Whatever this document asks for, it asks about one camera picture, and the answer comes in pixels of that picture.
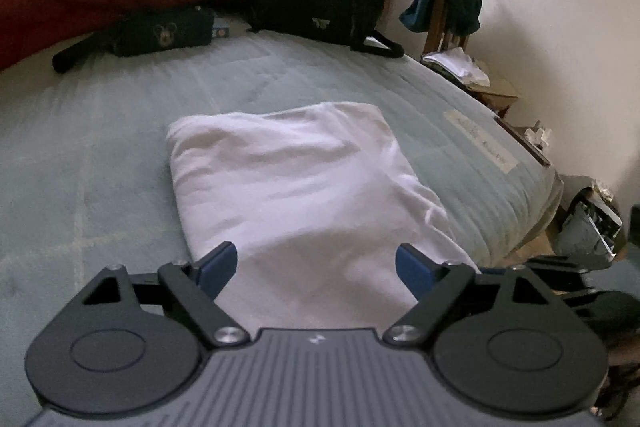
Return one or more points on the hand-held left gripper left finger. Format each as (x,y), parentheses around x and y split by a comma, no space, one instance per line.
(217,267)

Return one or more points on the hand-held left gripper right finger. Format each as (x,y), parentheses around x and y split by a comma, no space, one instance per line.
(412,267)

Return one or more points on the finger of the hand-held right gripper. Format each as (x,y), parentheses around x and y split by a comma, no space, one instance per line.
(555,269)

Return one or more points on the white bear-print t-shirt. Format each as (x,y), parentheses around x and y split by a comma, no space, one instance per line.
(300,187)

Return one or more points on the grey plastic bin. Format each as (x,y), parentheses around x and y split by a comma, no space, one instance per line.
(580,227)

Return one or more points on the dark star-print pants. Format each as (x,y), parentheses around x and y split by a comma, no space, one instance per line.
(620,397)

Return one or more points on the brown wooden board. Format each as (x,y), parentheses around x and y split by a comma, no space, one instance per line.
(525,142)

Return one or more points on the white crumpled tissue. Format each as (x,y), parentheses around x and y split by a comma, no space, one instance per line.
(540,136)

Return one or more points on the white mattress label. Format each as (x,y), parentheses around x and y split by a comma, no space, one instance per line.
(480,139)

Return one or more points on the white papers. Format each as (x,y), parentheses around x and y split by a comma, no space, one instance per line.
(460,64)

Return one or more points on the dark mouse-emblem pouch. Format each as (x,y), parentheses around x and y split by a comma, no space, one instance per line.
(160,32)

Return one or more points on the wooden chair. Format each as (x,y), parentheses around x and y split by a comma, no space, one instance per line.
(440,7)

